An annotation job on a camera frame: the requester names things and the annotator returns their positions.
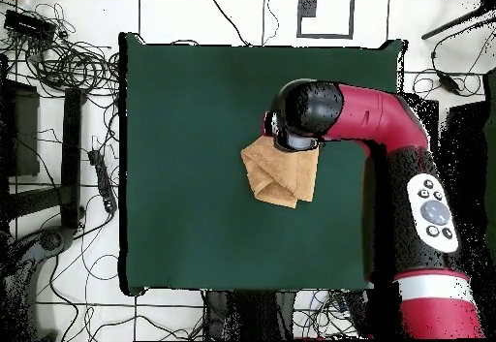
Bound black electronics box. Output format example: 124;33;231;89
3;9;57;43

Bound black rod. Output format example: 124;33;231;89
420;7;485;41

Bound tan towel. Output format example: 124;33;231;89
239;134;322;209

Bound black power strip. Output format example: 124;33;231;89
87;148;118;215
334;291;369;320

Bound black stand crossbar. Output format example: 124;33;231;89
7;185;65;219

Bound dark green table cloth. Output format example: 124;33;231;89
117;31;409;296

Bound black flat panel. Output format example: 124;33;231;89
444;101;490;203
0;79;41;178

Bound grey stand base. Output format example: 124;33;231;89
0;225;77;342

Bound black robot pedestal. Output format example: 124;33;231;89
202;290;297;341

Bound tangle of black cables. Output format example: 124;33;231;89
7;2;120;97

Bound black power adapter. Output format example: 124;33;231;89
437;73;462;95

